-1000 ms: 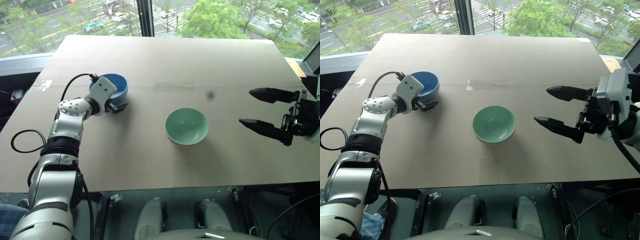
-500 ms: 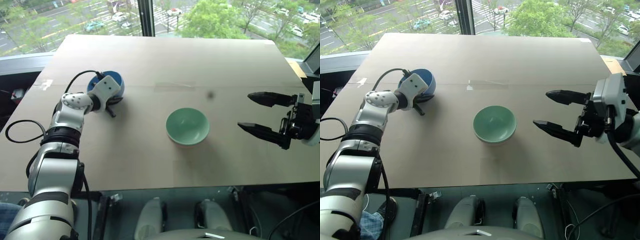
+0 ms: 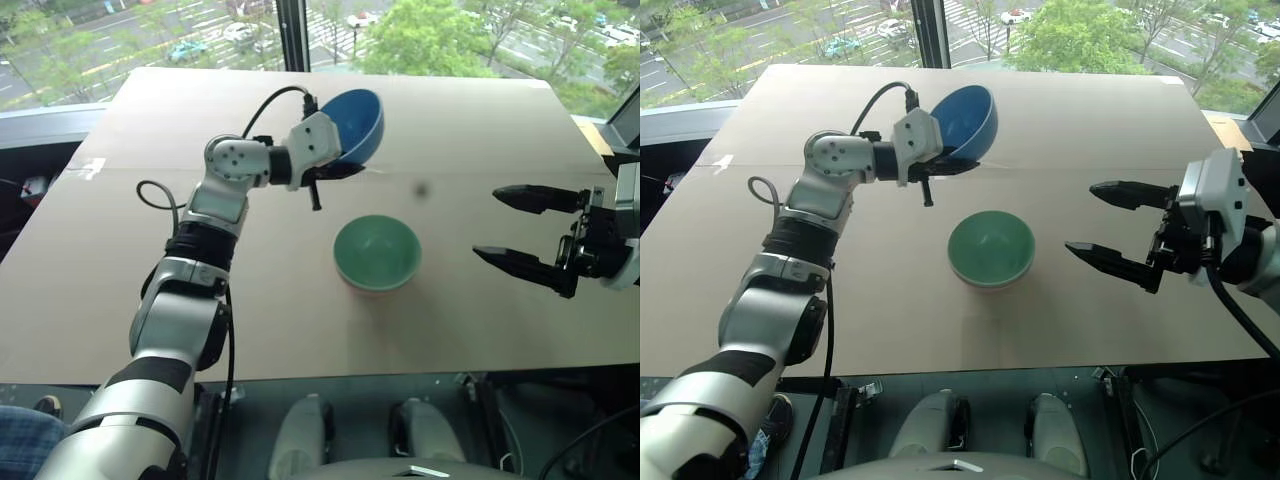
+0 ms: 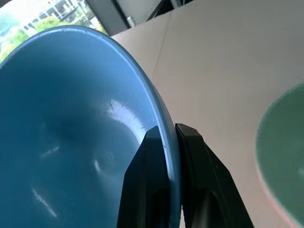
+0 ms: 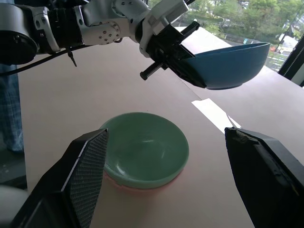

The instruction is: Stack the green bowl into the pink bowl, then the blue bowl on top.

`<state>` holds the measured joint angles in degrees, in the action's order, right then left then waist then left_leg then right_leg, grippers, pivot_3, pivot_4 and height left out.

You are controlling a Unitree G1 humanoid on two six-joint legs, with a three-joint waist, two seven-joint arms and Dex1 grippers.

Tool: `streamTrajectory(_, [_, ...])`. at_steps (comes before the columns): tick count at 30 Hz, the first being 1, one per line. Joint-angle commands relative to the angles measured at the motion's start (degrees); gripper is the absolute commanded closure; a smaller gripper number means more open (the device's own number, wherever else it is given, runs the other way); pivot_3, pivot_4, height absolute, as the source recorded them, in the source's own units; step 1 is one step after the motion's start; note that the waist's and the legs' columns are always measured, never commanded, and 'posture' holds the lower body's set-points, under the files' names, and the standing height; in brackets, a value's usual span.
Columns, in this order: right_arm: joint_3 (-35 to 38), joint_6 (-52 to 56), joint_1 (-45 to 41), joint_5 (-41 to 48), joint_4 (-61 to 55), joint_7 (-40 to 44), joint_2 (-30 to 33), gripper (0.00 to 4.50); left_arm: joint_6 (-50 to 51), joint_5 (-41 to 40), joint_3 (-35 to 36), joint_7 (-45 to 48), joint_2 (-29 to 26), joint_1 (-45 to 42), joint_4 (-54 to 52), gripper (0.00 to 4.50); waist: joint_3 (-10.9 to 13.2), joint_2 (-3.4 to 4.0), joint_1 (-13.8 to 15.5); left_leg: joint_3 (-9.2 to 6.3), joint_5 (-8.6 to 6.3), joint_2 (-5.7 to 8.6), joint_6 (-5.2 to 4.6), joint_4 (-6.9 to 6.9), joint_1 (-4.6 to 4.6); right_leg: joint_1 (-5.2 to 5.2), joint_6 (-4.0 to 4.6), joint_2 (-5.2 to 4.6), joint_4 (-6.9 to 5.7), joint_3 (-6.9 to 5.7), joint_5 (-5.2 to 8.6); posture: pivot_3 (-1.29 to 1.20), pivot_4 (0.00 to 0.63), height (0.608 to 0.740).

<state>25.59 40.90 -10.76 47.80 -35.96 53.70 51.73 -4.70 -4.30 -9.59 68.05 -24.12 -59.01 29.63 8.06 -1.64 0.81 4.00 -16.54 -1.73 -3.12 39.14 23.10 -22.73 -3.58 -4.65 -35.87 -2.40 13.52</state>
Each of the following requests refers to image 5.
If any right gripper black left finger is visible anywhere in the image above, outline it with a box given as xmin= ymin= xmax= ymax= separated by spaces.
xmin=10 ymin=128 xmax=109 ymax=228

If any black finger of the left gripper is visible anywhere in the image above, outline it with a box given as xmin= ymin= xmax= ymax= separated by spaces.
xmin=168 ymin=58 xmax=207 ymax=89
xmin=176 ymin=43 xmax=197 ymax=61

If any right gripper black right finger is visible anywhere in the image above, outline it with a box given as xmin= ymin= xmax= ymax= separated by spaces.
xmin=224 ymin=127 xmax=304 ymax=228

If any blue bowl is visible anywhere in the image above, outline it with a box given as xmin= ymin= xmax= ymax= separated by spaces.
xmin=182 ymin=42 xmax=271 ymax=90

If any pink bowl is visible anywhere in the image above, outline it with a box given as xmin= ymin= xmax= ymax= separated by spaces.
xmin=102 ymin=169 xmax=186 ymax=191

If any green bowl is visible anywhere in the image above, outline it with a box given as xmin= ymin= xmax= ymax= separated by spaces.
xmin=98 ymin=112 xmax=190 ymax=190

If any silver robot body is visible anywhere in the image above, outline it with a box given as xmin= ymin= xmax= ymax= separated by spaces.
xmin=0 ymin=184 xmax=29 ymax=216

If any person in blue plaid trousers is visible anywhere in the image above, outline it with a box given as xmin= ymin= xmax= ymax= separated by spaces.
xmin=0 ymin=62 xmax=25 ymax=153

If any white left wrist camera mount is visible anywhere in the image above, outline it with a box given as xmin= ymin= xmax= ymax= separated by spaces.
xmin=139 ymin=0 xmax=190 ymax=58

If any black window frame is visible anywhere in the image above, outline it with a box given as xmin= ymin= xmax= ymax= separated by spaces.
xmin=277 ymin=29 xmax=304 ymax=88

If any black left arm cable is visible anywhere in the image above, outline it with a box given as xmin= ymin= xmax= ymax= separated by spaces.
xmin=0 ymin=38 xmax=122 ymax=77

